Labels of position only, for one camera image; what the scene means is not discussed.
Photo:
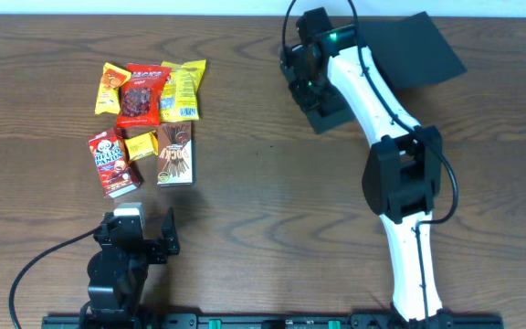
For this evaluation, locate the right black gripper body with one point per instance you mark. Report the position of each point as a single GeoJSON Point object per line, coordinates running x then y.
{"type": "Point", "coordinates": [309, 90]}

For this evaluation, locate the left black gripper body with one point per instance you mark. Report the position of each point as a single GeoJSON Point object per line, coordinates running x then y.
{"type": "Point", "coordinates": [155, 254]}

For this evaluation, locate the red Hello Panda box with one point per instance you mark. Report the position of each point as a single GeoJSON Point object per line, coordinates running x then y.
{"type": "Point", "coordinates": [110, 157]}

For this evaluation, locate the brown Pocky box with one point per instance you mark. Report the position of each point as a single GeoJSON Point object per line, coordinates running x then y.
{"type": "Point", "coordinates": [175, 154]}

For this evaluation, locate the black gift box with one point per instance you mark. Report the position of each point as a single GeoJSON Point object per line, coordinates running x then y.
{"type": "Point", "coordinates": [409, 53]}

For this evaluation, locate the large yellow snack bag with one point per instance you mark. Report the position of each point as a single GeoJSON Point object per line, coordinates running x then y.
{"type": "Point", "coordinates": [178, 102]}

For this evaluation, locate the red Hacks candy bag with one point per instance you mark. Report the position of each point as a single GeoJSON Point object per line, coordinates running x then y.
{"type": "Point", "coordinates": [141, 94]}

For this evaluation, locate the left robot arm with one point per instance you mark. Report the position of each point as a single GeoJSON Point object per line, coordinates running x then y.
{"type": "Point", "coordinates": [118, 272]}

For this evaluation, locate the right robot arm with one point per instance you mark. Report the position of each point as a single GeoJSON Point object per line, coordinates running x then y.
{"type": "Point", "coordinates": [335, 76]}

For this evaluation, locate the small yellow candy packet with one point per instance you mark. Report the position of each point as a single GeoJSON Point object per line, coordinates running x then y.
{"type": "Point", "coordinates": [141, 146]}

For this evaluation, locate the yellow orange snack packet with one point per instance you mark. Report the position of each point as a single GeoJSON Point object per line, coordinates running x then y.
{"type": "Point", "coordinates": [112, 79]}

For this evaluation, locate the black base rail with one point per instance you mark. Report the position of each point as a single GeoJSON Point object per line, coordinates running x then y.
{"type": "Point", "coordinates": [353, 321]}

